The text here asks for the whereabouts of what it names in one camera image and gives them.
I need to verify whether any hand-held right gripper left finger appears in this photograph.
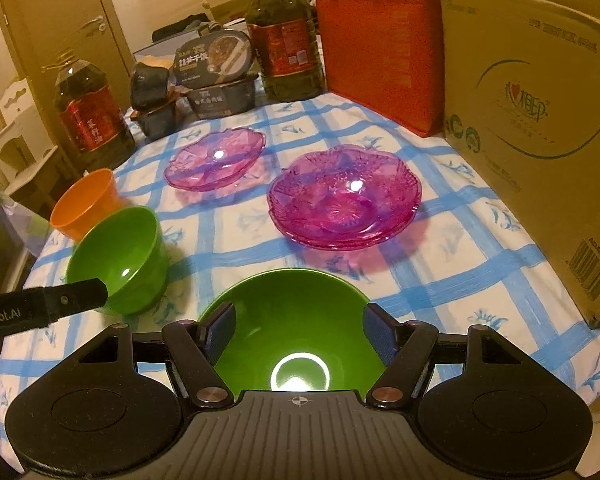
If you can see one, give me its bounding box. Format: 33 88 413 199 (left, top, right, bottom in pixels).
75 302 238 408

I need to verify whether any orange bowl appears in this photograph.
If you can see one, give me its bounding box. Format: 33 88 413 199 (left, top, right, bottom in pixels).
50 169 121 241

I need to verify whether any rectangular dark meal box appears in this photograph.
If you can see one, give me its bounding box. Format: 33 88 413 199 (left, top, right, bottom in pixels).
180 76 259 121

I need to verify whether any large cardboard box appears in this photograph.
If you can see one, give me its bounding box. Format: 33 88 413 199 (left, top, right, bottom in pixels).
437 0 600 331

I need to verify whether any small dark food tub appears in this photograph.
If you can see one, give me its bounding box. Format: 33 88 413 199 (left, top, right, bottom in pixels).
139 97 182 142

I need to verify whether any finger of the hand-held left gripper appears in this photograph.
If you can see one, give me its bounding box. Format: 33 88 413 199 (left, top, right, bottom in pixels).
59 280 109 320

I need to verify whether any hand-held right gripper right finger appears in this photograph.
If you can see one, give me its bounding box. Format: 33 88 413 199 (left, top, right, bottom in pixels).
362 302 523 408

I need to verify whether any white chair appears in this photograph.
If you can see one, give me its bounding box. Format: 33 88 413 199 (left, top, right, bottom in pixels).
0 77 58 211

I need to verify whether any small cardboard box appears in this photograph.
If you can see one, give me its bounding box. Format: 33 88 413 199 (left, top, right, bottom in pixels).
202 0 254 25

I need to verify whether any blue checked tablecloth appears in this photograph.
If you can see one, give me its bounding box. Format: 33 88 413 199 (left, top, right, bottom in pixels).
0 92 600 411

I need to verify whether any cooking oil bottle red label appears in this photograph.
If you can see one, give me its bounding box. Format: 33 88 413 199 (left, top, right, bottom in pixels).
245 0 326 103
54 50 136 171

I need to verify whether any orange-red insulated bag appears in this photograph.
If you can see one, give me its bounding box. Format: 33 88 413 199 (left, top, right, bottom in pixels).
312 0 447 138

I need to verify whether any large green bowl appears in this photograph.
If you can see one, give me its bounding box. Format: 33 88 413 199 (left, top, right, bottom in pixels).
197 269 388 396

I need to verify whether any small green bowl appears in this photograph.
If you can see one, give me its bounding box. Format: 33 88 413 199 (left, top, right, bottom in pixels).
65 206 170 316

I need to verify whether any wooden door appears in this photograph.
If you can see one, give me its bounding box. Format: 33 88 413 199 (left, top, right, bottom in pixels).
0 0 131 111

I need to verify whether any shallow purple plastic plate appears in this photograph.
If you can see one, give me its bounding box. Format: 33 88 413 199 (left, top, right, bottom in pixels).
163 130 267 192

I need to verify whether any oval dark meal box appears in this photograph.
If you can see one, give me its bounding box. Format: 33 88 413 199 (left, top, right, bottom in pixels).
172 30 254 87

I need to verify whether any metal door handle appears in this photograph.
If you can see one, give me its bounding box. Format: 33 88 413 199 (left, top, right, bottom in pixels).
77 14 106 34

